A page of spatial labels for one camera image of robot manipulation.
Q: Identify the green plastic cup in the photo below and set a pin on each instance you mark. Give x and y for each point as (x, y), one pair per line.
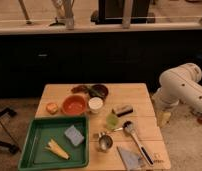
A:
(111, 121)

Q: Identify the black stand on floor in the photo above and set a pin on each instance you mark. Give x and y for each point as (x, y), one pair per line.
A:
(13, 148)

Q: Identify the black and white eraser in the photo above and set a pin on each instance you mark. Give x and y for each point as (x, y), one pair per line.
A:
(122, 110)

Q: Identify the yellow banana peel toy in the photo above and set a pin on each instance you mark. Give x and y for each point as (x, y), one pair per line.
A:
(56, 149)

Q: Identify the dark brown bowl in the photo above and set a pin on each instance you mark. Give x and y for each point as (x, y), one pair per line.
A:
(99, 90)

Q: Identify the blue sponge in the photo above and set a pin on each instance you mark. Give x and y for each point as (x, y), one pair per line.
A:
(74, 135)

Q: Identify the dish brush with handle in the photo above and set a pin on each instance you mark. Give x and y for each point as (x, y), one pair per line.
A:
(129, 128)

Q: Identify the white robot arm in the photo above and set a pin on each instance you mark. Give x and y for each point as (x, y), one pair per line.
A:
(178, 84)

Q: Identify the red bowl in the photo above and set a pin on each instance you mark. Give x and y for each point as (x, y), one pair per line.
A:
(74, 105)

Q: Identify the white cup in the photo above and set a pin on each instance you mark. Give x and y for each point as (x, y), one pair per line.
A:
(95, 104)

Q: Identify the metal measuring cup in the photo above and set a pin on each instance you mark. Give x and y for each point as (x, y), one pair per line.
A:
(105, 142)

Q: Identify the green plastic tray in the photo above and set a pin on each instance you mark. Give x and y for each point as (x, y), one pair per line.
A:
(35, 156)

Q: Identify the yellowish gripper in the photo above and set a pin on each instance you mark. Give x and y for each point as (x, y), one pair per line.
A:
(163, 118)

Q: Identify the orange round fruit toy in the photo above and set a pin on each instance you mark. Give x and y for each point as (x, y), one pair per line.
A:
(52, 108)

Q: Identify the grey blue cloth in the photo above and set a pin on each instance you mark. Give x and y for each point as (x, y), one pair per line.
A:
(132, 161)

